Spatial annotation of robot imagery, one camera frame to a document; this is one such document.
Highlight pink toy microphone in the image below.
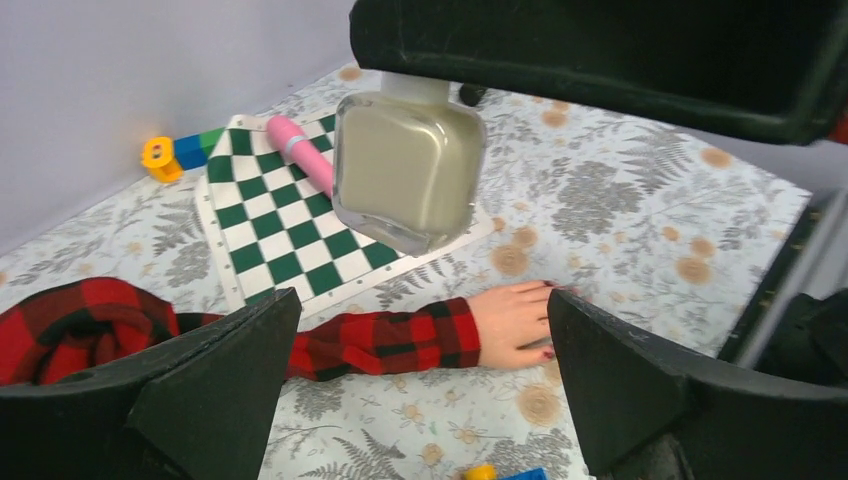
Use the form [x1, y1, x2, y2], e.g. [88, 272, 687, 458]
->
[267, 115, 334, 198]

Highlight white cap nail polish bottle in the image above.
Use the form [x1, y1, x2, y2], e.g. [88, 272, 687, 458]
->
[332, 72, 486, 256]

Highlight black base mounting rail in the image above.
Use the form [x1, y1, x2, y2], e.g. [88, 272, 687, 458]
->
[718, 189, 847, 388]

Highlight green blue toy bricks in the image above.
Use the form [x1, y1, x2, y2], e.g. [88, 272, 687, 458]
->
[461, 464, 549, 480]

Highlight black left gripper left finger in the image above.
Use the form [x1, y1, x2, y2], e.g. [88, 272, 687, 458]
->
[1, 288, 301, 480]

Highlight orange blue green block stack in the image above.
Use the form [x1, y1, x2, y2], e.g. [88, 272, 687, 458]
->
[140, 128, 224, 183]

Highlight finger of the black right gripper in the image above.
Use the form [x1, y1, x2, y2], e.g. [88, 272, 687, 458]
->
[349, 0, 847, 145]

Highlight black toy microphone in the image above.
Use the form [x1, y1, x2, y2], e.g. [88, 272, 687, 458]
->
[458, 83, 488, 107]

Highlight green white checkered board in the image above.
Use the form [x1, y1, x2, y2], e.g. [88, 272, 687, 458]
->
[195, 115, 494, 316]

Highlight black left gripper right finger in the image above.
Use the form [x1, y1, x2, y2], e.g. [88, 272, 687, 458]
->
[548, 289, 847, 479]

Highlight floral patterned table mat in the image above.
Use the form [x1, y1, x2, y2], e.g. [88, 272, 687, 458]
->
[1, 92, 807, 479]

